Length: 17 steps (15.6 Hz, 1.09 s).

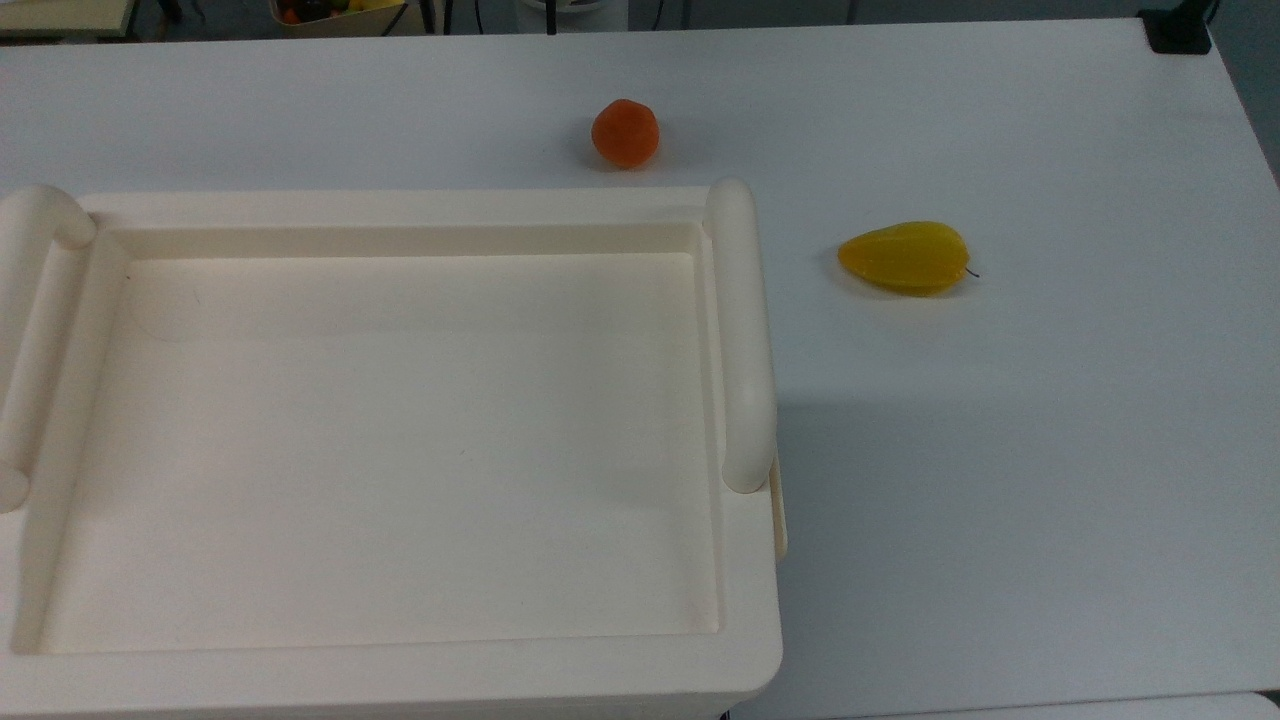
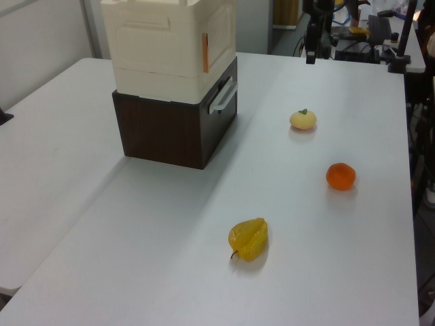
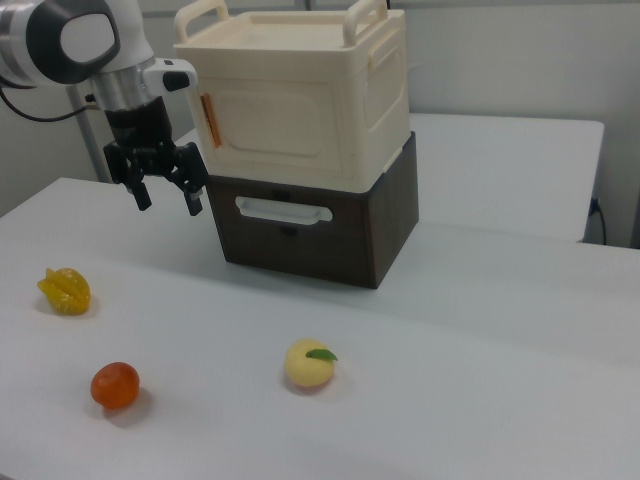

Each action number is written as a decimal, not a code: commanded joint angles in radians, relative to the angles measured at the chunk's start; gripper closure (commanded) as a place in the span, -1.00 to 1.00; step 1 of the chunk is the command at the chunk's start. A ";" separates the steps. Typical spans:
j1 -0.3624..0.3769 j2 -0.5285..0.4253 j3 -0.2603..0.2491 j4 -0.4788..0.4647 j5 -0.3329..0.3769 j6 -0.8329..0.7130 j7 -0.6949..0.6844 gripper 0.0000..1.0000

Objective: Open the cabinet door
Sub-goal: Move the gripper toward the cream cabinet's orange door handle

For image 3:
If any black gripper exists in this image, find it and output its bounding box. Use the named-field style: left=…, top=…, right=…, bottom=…
left=103, top=96, right=209, bottom=218

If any orange door handle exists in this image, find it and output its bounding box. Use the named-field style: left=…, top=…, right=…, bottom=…
left=198, top=92, right=223, bottom=151

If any cream cabinet door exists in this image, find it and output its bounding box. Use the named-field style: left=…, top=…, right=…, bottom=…
left=192, top=77, right=354, bottom=179

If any cream plastic cabinet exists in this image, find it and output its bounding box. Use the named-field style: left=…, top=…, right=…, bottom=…
left=172, top=0, right=412, bottom=195

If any grey metal pole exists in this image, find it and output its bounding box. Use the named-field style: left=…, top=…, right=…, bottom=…
left=67, top=87, right=112, bottom=184

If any yellow toy starfruit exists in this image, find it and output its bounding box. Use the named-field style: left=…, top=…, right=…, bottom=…
left=36, top=267, right=93, bottom=318

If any dark brown drawer box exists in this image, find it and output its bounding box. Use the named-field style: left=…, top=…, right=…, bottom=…
left=205, top=130, right=420, bottom=291

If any orange toy tangerine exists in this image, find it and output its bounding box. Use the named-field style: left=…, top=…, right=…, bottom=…
left=90, top=361, right=141, bottom=412

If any yellow toy peach with leaf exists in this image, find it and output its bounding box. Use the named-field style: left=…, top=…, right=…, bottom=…
left=284, top=338, right=339, bottom=389

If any white drawer handle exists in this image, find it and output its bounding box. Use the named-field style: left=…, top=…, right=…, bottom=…
left=234, top=195, right=334, bottom=227

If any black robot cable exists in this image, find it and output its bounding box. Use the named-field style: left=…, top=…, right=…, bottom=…
left=0, top=85, right=97, bottom=124

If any cream cabinet carry handle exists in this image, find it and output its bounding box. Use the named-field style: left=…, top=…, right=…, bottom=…
left=341, top=0, right=389, bottom=47
left=173, top=0, right=229, bottom=42

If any black power cable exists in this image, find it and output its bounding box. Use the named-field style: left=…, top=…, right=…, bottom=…
left=589, top=197, right=609, bottom=247

